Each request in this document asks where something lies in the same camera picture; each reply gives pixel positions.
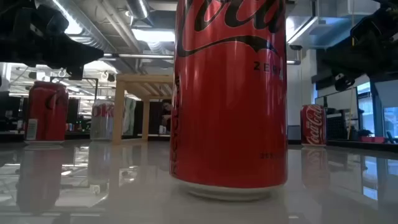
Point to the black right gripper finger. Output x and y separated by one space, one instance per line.
334 60
344 82

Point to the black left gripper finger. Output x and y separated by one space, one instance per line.
76 72
84 57

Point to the red Coca-Cola can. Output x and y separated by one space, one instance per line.
313 124

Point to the red Coke Zero can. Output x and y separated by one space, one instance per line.
46 115
228 118

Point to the silver Diet Coke can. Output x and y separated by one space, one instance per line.
102 121

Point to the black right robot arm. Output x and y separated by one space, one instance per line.
379 25

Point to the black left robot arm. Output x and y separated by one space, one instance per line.
31 15

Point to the wooden slatted shelf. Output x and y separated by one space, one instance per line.
143 79

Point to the black framed whiteboard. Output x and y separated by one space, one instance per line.
337 99

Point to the long ceiling light strip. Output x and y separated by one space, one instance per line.
73 28

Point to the black ceiling spotlight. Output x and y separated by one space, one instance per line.
111 77

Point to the black perforated cart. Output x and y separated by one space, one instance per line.
337 127

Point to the red flat box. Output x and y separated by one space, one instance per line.
371 139

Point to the white green patterned curtain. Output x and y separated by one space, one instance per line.
129 116

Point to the grey trash bin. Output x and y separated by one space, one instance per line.
293 133

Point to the person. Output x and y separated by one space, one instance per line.
167 108

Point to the background wooden table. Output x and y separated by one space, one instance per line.
155 135

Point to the large round silver duct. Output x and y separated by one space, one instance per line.
90 31

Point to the black security camera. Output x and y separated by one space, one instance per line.
295 47

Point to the dark metal post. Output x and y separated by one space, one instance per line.
377 109

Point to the small round silver duct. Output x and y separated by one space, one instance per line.
138 9

